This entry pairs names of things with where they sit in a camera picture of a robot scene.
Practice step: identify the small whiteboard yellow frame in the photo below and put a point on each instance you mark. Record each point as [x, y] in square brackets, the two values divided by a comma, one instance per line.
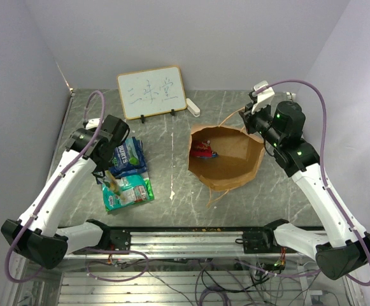
[151, 92]

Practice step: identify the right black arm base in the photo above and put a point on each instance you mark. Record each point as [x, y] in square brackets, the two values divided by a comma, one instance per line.
[258, 242]

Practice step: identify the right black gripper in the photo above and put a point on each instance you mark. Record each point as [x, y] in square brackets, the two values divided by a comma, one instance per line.
[249, 117]

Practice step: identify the aluminium rail frame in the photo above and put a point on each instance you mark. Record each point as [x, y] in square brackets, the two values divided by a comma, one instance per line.
[181, 266]

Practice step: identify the red snack packet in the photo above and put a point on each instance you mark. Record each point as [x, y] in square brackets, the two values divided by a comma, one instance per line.
[201, 150]

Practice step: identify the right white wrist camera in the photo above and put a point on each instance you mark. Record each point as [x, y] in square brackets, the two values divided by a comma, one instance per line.
[262, 95]

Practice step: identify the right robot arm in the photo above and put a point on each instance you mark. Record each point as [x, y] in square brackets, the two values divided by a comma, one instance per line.
[345, 246]

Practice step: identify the brown paper bag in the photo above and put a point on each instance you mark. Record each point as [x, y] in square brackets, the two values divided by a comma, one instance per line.
[239, 157]

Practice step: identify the white eraser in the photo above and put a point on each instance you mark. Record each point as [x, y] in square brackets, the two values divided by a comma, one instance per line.
[193, 108]

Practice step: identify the green Chuba cassava chips bag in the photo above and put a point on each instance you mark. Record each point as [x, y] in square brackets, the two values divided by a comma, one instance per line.
[151, 191]

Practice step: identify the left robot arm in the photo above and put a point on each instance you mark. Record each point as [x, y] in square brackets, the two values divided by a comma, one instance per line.
[36, 235]

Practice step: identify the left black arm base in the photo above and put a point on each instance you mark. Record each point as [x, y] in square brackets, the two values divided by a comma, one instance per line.
[120, 240]

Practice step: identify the green snack packet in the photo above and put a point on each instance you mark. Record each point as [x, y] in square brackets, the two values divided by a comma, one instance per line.
[114, 186]

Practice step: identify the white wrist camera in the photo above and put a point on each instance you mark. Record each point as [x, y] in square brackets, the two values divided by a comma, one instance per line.
[262, 95]
[92, 123]

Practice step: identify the blue green Burts vinegar bag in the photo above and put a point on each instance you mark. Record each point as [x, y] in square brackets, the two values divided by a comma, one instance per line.
[128, 159]

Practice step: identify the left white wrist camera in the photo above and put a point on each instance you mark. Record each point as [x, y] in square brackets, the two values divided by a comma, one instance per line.
[92, 123]

